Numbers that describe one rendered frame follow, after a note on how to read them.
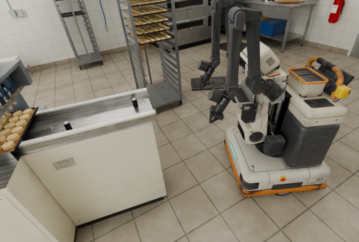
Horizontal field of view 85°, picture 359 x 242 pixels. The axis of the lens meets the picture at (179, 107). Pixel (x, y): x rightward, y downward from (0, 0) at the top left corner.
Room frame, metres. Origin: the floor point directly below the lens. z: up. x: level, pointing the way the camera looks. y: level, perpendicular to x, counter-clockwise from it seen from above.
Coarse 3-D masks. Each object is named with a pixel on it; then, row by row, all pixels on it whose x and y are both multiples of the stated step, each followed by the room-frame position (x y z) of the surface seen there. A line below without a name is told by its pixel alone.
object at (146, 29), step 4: (152, 24) 2.54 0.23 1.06; (156, 24) 2.59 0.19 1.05; (160, 24) 2.49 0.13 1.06; (136, 28) 2.39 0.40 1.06; (140, 28) 2.37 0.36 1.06; (144, 28) 2.41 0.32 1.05; (148, 28) 2.33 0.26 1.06; (152, 28) 2.33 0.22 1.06; (156, 28) 2.29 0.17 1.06; (160, 28) 2.27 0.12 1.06; (164, 28) 2.32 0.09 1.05; (168, 28) 2.27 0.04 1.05; (136, 32) 2.22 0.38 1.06; (140, 32) 2.19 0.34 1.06; (144, 32) 2.18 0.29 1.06; (148, 32) 2.24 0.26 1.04
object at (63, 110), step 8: (144, 88) 1.22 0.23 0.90; (112, 96) 1.15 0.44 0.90; (120, 96) 1.15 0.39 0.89; (128, 96) 1.17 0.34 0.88; (136, 96) 1.18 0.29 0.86; (144, 96) 1.20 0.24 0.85; (72, 104) 1.10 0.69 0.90; (80, 104) 1.09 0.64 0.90; (88, 104) 1.10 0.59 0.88; (96, 104) 1.11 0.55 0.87; (104, 104) 1.13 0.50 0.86; (112, 104) 1.14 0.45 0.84; (40, 112) 1.04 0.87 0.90; (48, 112) 1.04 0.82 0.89; (56, 112) 1.05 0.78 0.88; (64, 112) 1.06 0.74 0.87; (72, 112) 1.07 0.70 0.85; (32, 120) 1.01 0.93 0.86; (40, 120) 1.03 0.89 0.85
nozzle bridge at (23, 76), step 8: (0, 64) 1.18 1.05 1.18; (8, 64) 1.16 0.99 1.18; (16, 64) 1.16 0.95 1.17; (0, 72) 1.04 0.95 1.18; (8, 72) 1.04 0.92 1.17; (16, 72) 1.18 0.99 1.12; (24, 72) 1.20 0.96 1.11; (0, 80) 0.94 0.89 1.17; (8, 80) 1.14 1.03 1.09; (16, 80) 1.18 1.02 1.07; (24, 80) 1.19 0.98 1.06; (0, 88) 1.03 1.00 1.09; (16, 88) 1.10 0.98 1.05; (8, 96) 1.00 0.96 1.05; (16, 96) 1.04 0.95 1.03; (8, 104) 0.93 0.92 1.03; (16, 104) 1.17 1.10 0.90; (24, 104) 1.18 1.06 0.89; (0, 112) 0.85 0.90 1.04
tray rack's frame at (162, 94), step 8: (120, 8) 2.65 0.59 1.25; (120, 16) 2.65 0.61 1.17; (128, 48) 2.65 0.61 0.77; (144, 48) 2.75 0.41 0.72; (136, 80) 2.65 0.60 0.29; (152, 88) 2.61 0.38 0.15; (160, 88) 2.59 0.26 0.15; (168, 88) 2.57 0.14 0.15; (152, 96) 2.38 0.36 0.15; (160, 96) 2.36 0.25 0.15; (168, 96) 2.33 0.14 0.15; (176, 96) 2.31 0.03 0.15; (152, 104) 2.17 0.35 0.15; (160, 104) 2.15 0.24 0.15
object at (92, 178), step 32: (64, 128) 0.93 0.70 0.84; (128, 128) 0.87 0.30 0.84; (32, 160) 0.74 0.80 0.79; (64, 160) 0.77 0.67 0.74; (96, 160) 0.81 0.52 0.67; (128, 160) 0.85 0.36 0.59; (64, 192) 0.75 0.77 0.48; (96, 192) 0.79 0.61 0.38; (128, 192) 0.84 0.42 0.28; (160, 192) 0.89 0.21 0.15
